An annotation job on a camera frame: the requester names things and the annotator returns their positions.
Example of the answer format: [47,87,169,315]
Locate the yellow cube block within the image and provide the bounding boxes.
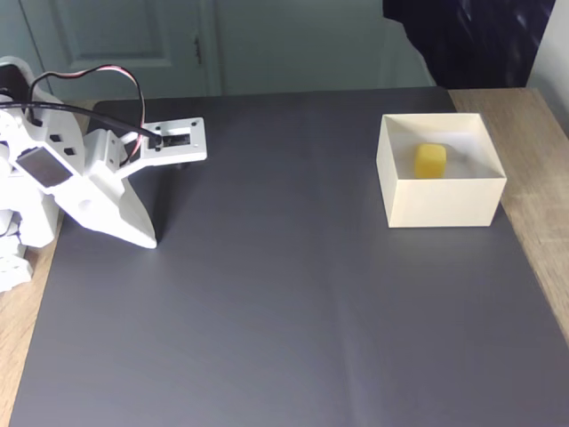
[414,142,447,180]

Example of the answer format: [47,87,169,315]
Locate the white open box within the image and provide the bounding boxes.
[375,113,509,230]

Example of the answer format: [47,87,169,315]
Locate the pale green panel door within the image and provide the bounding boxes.
[17,0,223,102]

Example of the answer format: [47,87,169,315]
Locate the black table mat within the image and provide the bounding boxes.
[8,86,569,427]

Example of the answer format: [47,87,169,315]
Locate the dark hanging cloth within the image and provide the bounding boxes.
[381,0,557,90]

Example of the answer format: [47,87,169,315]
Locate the red black white servo cable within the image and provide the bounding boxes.
[27,65,148,168]

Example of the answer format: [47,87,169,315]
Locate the black camera cable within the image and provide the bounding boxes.
[0,101,164,150]

